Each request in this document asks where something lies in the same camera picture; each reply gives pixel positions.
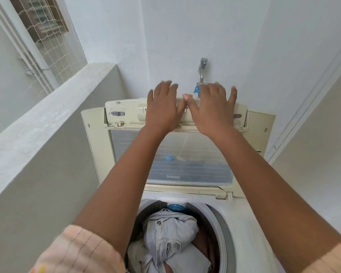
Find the person's right hand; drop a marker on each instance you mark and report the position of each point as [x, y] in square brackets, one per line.
[213, 110]

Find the person's left hand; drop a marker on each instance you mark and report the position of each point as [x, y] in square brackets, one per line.
[162, 108]

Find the cream washing machine lid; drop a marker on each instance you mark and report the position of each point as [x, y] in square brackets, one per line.
[187, 162]

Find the cream blue washing machine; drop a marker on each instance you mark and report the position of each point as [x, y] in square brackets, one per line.
[244, 224]

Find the light beige jeans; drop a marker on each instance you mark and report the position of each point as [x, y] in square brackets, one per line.
[170, 233]

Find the orange white clothes item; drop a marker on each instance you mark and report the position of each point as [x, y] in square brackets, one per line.
[204, 244]

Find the person's right forearm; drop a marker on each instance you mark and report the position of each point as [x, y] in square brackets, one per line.
[272, 196]

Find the person's left forearm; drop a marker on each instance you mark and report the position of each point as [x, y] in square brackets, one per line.
[116, 190]

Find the metal water tap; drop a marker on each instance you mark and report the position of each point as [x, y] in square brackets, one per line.
[202, 68]

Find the grey stone ledge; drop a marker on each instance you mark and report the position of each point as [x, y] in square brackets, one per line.
[31, 125]

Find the brown louvered window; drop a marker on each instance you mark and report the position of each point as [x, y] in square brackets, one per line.
[39, 17]

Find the white wall drainpipes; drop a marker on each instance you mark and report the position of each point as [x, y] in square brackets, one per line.
[25, 48]

